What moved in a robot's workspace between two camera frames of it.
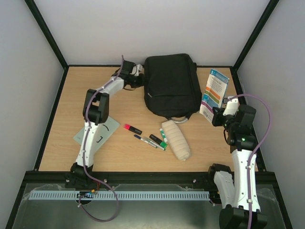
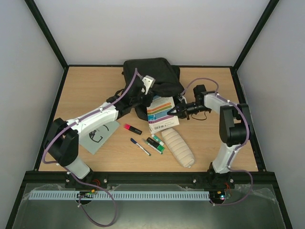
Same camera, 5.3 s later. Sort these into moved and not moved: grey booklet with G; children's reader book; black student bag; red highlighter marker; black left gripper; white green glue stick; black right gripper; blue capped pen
Moved: black student bag; white green glue stick; children's reader book; black left gripper; blue capped pen; black right gripper
Not moved: red highlighter marker; grey booklet with G
